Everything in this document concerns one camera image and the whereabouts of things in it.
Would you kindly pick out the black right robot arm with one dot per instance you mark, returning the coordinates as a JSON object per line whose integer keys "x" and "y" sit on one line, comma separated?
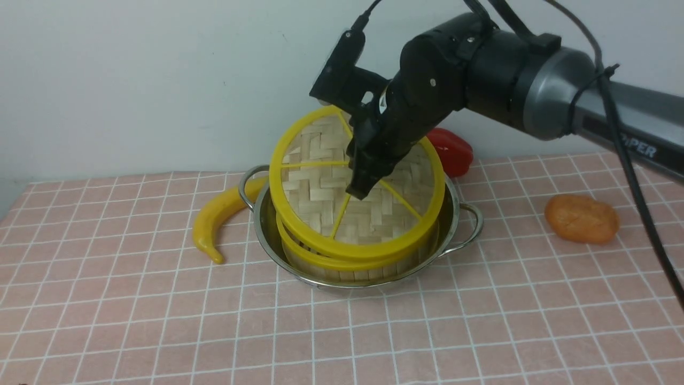
{"x": 532, "y": 84}

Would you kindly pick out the yellow bamboo steamer lid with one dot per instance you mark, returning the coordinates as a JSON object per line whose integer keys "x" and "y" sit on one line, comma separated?
{"x": 308, "y": 176}

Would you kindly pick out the yellow rimmed bamboo steamer basket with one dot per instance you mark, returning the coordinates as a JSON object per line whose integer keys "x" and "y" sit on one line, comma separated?
{"x": 308, "y": 261}

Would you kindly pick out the orange toy potato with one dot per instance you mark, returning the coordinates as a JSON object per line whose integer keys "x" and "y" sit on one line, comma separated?
{"x": 581, "y": 219}

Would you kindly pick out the stainless steel pot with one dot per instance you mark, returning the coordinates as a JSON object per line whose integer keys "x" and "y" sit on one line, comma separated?
{"x": 256, "y": 196}

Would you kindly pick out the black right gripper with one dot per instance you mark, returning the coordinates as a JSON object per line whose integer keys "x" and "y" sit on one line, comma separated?
{"x": 389, "y": 129}

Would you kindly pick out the pink checked tablecloth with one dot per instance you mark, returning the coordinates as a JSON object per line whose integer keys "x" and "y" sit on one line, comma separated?
{"x": 101, "y": 284}

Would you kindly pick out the yellow toy banana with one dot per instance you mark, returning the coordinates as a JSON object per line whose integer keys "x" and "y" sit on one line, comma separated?
{"x": 210, "y": 220}

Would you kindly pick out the red toy bell pepper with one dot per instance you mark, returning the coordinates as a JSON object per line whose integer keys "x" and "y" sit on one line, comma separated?
{"x": 455, "y": 153}

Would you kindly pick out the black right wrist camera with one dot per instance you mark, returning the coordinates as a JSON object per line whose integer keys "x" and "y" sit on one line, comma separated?
{"x": 341, "y": 83}

